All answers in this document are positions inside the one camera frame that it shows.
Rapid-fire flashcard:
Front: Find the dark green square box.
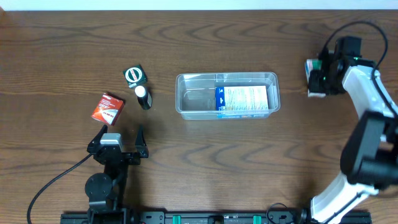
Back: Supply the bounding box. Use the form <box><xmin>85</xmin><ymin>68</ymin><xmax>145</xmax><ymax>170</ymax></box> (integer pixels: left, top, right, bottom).
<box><xmin>123</xmin><ymin>65</ymin><xmax>147</xmax><ymax>89</ymax></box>

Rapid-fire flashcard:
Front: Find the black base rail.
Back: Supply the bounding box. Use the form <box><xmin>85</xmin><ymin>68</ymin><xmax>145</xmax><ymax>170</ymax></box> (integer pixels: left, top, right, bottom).
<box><xmin>60</xmin><ymin>207</ymin><xmax>373</xmax><ymax>224</ymax></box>

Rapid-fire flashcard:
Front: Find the white green medicine box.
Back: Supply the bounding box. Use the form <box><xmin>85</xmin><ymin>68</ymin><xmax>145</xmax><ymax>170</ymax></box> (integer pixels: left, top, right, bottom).
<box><xmin>305</xmin><ymin>59</ymin><xmax>326</xmax><ymax>98</ymax></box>

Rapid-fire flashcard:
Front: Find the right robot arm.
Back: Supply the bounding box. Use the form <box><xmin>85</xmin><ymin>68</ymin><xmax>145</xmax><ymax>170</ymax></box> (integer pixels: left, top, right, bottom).
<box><xmin>300</xmin><ymin>36</ymin><xmax>397</xmax><ymax>223</ymax></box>

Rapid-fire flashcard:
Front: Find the black bottle white cap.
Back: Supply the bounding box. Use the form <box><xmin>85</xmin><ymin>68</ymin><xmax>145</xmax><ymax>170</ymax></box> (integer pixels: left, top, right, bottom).
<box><xmin>134</xmin><ymin>86</ymin><xmax>152</xmax><ymax>110</ymax></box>

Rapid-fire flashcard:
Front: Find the clear plastic container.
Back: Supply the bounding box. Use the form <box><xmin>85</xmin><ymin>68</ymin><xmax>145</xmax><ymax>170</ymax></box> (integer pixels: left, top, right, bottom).
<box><xmin>175</xmin><ymin>72</ymin><xmax>281</xmax><ymax>120</ymax></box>

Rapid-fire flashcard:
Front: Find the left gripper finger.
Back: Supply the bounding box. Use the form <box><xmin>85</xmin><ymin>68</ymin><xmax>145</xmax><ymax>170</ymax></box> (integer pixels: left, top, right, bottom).
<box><xmin>88</xmin><ymin>124</ymin><xmax>108</xmax><ymax>147</ymax></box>
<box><xmin>135</xmin><ymin>125</ymin><xmax>147</xmax><ymax>152</ymax></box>

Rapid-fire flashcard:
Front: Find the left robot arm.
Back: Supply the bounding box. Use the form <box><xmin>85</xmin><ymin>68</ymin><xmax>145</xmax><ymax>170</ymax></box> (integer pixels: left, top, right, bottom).
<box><xmin>85</xmin><ymin>125</ymin><xmax>149</xmax><ymax>224</ymax></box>

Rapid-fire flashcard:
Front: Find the red orange small box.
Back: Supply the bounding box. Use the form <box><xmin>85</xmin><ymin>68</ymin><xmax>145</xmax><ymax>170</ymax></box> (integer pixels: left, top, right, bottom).
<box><xmin>91</xmin><ymin>93</ymin><xmax>124</xmax><ymax>126</ymax></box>

